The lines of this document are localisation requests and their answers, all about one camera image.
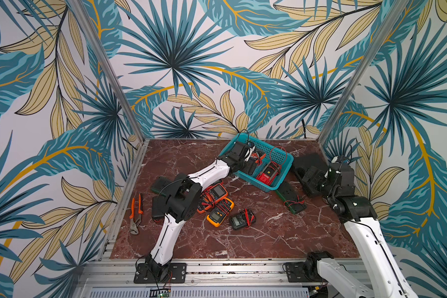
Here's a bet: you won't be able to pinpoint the orange grey multimeter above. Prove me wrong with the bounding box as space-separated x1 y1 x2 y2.
250 149 266 166

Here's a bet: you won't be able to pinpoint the green black multimeter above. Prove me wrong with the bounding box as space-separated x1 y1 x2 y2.
276 181 307 215

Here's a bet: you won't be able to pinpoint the small dark green multimeter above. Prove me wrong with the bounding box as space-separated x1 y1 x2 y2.
229 209 257 230

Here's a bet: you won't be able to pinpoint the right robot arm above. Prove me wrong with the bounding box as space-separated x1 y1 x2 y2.
296 156 417 298

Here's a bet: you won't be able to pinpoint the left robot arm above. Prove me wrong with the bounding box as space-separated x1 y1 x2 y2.
142 141 255 282

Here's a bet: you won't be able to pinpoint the teal plastic basket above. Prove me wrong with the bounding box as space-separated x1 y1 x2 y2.
221 134 294 192

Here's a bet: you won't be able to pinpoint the orange red multimeter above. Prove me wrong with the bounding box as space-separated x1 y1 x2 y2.
197 183 228 214

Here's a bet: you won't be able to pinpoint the yellow orange multimeter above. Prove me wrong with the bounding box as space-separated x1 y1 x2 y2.
206 198 235 227

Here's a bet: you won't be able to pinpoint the black case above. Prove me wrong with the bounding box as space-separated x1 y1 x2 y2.
291 153 329 184

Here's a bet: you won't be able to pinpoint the green black device left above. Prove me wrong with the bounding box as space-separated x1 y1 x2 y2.
150 176 180 197

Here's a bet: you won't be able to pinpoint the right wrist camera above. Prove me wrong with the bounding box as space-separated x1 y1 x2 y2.
331 155 351 165

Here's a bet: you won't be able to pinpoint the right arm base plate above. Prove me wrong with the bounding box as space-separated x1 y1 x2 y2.
282 262 328 284

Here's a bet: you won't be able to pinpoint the orange handled pliers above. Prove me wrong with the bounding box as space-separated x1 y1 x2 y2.
129 194 144 235

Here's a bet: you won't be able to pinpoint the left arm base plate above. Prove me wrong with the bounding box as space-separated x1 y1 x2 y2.
134 263 187 284

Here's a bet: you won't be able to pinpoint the aluminium front rail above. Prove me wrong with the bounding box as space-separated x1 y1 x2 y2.
72 258 396 298

